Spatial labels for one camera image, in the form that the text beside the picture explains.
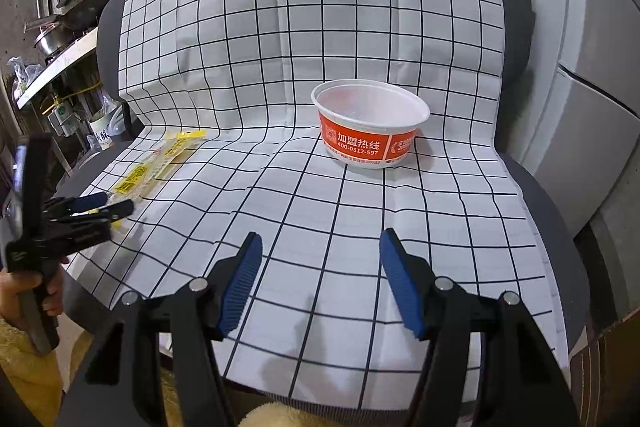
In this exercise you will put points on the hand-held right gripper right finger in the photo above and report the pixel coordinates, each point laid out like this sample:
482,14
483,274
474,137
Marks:
400,282

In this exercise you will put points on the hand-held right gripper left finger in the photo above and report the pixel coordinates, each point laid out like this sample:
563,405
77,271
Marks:
245,282

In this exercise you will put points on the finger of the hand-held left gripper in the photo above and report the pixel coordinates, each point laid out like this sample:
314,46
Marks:
85,202
115,209

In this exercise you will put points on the clear wrapper with yellow strips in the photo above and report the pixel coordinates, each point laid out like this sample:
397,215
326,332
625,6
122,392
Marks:
170,149

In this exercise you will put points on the white and orange paper bowl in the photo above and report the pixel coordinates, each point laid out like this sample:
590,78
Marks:
365,142

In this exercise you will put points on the person's left forearm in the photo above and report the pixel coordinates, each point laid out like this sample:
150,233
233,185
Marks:
20,372

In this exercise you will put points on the person's left hand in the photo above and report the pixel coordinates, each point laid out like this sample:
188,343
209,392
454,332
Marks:
54,294

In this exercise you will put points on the white printed tub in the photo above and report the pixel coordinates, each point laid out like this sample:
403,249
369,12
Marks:
102,129

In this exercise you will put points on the yellow fleece clothing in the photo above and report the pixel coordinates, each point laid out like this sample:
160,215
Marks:
280,414

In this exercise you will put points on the white kitchen countertop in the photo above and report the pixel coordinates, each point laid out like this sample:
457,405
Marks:
55,67

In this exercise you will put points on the clear plastic bag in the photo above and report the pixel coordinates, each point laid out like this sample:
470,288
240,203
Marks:
22,74

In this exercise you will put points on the metal pot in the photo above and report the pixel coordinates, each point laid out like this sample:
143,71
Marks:
50,41

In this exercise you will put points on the black wok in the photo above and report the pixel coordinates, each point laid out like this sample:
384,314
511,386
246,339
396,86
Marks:
82,18

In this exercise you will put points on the brown wooden cabinet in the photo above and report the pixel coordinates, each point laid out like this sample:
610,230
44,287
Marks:
615,332

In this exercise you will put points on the white black-checked cloth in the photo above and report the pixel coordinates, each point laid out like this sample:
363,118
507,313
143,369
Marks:
300,7

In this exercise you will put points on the grey refrigerator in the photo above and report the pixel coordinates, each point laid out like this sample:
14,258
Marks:
590,82

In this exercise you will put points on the grey upholstered chair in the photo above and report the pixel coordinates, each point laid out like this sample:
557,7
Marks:
515,7

